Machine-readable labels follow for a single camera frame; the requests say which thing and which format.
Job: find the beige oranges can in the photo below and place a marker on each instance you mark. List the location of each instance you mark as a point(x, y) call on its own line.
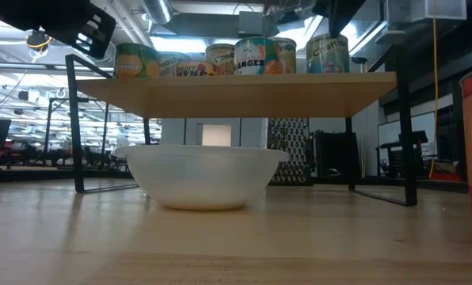
point(287, 55)

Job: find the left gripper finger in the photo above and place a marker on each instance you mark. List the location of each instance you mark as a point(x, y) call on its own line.
point(105, 27)

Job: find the small blue lid can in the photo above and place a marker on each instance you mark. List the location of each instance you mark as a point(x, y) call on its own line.
point(135, 61)

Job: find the wooden shelf black legs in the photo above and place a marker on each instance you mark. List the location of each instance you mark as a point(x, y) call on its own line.
point(240, 95)

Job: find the black ceiling device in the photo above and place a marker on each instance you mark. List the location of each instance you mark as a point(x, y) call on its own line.
point(39, 39)

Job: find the white plastic bowl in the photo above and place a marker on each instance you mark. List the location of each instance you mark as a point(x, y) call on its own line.
point(200, 178)

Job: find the white teal oranges can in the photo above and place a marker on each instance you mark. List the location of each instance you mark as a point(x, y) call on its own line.
point(256, 56)

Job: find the metal box grater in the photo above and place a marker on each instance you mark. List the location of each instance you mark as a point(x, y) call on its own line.
point(291, 150)

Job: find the red crate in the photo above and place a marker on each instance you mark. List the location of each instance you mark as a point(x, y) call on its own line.
point(446, 176)

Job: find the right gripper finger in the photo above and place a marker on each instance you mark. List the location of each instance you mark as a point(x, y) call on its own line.
point(341, 23)

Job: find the black cabinet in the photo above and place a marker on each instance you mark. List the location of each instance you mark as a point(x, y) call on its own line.
point(333, 154)

